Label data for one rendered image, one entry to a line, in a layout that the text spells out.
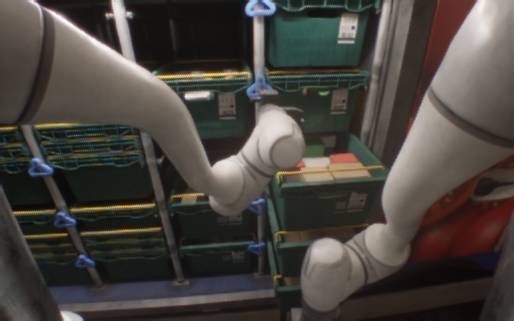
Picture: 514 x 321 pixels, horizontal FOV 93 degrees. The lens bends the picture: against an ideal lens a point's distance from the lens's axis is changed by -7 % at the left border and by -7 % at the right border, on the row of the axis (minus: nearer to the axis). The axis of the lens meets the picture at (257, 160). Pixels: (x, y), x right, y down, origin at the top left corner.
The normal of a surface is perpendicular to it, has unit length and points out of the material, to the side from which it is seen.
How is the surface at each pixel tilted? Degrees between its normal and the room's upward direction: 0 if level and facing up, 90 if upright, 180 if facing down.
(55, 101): 117
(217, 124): 92
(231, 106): 94
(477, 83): 100
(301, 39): 94
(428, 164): 105
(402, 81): 90
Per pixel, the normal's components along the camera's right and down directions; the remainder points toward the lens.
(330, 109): 0.10, 0.48
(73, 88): 0.85, 0.42
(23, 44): 0.90, 0.06
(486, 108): -0.75, 0.49
